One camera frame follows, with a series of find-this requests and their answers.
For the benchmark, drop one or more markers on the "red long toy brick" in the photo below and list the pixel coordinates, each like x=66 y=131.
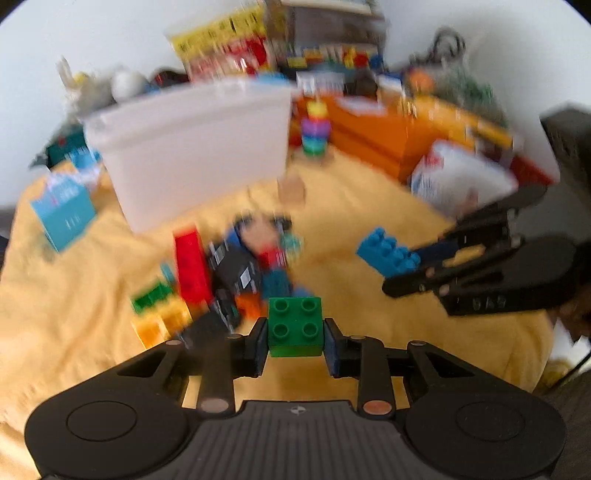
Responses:
x=191 y=267

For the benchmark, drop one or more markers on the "black toy car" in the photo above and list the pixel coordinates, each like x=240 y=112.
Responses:
x=224 y=309
x=235 y=270

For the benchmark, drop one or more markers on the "red flat box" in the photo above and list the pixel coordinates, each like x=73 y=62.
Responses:
x=535 y=173

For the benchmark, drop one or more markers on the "white tissue packet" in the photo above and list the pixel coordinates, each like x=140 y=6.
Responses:
x=461 y=180

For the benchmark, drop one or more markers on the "green mesh bag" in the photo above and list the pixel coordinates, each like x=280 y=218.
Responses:
x=461 y=87

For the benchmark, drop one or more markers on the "orange box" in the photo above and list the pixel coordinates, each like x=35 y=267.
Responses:
x=378 y=134

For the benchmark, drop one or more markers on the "clear box of wooden toys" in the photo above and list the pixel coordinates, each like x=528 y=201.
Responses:
x=332 y=27

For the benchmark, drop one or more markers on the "small wooden cube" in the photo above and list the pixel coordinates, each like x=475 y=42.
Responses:
x=291 y=190

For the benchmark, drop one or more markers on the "small red toy cube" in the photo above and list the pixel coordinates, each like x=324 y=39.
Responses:
x=272 y=258

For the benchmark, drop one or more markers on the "light blue long toy brick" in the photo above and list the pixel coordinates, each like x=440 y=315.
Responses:
x=388 y=254

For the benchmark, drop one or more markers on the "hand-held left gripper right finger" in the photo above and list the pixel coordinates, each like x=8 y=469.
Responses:
x=333 y=353

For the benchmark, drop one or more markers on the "yellow flat box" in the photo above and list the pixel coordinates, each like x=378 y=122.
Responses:
x=461 y=115

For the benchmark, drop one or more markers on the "beige cube teal pattern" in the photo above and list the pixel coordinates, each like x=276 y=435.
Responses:
x=292 y=243

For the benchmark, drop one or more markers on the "orange toy piece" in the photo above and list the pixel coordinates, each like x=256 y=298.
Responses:
x=247 y=307

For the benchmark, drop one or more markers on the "light blue box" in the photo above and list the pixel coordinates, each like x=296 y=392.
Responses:
x=64 y=217

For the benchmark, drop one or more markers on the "white plastic bag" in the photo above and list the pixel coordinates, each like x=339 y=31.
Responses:
x=85 y=92

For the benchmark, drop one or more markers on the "dark green tissue pack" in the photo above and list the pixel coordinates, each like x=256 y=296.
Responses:
x=60 y=147

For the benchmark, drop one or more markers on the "yellow blanket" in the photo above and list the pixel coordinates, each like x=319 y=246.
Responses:
x=69 y=300

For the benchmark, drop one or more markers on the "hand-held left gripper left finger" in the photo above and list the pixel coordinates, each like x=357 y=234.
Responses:
x=259 y=350

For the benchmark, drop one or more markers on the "white plastic bin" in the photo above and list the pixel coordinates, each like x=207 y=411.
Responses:
x=194 y=152

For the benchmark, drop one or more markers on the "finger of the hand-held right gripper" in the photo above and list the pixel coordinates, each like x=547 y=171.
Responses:
x=438 y=251
x=406 y=285

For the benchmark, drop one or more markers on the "small white carton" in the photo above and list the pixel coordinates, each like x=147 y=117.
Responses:
x=318 y=83

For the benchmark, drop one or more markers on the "green toy brick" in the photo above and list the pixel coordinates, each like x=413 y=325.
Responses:
x=295 y=323
x=150 y=300

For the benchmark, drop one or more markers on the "yellow red snack bag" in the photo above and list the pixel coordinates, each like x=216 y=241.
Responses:
x=221 y=50

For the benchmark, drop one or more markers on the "large wooden block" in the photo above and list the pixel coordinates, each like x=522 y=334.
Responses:
x=263 y=233

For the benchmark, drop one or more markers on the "large yellow toy brick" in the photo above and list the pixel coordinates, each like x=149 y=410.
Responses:
x=161 y=323

